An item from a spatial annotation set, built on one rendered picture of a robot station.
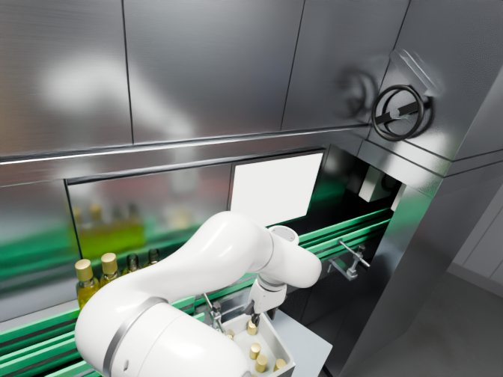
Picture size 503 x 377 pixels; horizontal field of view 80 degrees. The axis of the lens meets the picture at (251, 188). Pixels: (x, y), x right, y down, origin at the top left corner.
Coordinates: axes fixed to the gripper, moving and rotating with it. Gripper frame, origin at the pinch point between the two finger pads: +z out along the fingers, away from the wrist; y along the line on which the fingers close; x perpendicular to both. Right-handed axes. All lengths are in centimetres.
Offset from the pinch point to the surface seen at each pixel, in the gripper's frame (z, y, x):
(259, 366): 17.5, 1.6, 5.2
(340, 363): 90, -72, -4
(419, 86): -63, -65, -20
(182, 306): 3.9, 19.8, -15.7
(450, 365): 114, -160, 25
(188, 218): -15.1, 11.8, -34.1
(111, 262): -17.7, 37.5, -19.8
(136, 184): -32, 28, -34
